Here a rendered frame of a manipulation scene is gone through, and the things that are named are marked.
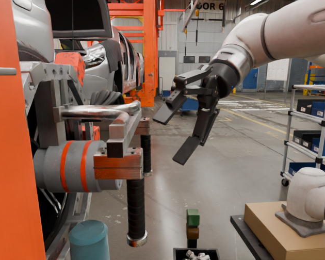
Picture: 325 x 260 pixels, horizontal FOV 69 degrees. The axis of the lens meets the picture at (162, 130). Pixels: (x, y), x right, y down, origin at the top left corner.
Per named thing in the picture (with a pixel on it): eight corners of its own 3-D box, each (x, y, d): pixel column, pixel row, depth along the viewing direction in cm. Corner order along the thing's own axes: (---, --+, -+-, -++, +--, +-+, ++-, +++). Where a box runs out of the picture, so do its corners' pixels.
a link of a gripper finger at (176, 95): (188, 89, 44) (184, 76, 42) (173, 107, 42) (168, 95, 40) (181, 87, 45) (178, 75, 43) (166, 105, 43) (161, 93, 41)
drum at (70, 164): (57, 178, 73) (51, 134, 70) (125, 178, 73) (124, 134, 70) (33, 202, 59) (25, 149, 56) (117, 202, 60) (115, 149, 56)
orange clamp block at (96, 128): (75, 148, 92) (82, 141, 100) (95, 148, 92) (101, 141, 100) (73, 130, 90) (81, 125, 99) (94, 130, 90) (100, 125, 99)
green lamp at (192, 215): (185, 218, 80) (185, 208, 79) (197, 218, 80) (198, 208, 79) (187, 226, 76) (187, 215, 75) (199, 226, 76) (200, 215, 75)
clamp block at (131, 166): (100, 169, 50) (98, 145, 48) (143, 169, 50) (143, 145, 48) (94, 180, 45) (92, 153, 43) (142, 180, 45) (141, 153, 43)
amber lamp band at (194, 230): (185, 231, 81) (185, 221, 80) (197, 231, 81) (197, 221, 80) (187, 240, 77) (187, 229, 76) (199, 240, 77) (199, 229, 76)
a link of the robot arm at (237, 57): (215, 42, 56) (201, 57, 54) (252, 46, 51) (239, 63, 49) (220, 72, 63) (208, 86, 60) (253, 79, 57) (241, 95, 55)
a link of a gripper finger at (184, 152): (189, 135, 55) (190, 137, 55) (171, 158, 52) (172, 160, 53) (199, 140, 53) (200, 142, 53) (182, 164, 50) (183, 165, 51)
